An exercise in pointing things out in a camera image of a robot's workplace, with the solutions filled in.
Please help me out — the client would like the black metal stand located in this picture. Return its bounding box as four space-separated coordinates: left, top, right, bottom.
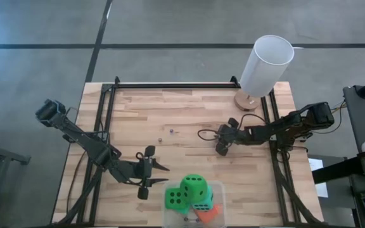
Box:
0 137 31 228

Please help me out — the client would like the brown cable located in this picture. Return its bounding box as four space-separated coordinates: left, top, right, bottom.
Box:
65 151 87 216

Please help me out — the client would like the black aluminium table frame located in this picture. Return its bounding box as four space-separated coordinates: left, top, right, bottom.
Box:
52 75 326 228

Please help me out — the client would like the large green foam die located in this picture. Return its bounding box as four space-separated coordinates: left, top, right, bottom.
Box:
164 187 191 211
179 173 208 204

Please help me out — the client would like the table lamp with wooden base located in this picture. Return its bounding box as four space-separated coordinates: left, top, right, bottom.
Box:
233 34 295 112

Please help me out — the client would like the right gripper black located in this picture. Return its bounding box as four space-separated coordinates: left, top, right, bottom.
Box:
216 117 250 156

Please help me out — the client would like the white paper sheet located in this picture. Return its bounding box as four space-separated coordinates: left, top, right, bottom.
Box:
308 157 329 199

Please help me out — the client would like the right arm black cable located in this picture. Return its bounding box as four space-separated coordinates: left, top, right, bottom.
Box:
196 113 267 143

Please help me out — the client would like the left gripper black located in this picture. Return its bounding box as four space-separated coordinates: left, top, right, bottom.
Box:
112 145 170 201

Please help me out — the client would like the clear plastic container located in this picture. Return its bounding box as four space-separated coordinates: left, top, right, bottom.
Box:
162 179 227 228

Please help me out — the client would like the large cyan foam die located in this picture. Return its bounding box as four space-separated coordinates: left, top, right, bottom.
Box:
191 186 215 212

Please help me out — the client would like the black beam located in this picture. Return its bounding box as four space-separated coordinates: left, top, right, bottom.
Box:
311 151 365 185

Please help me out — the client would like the large orange foam die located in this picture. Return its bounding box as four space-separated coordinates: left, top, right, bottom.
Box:
196 204 224 225

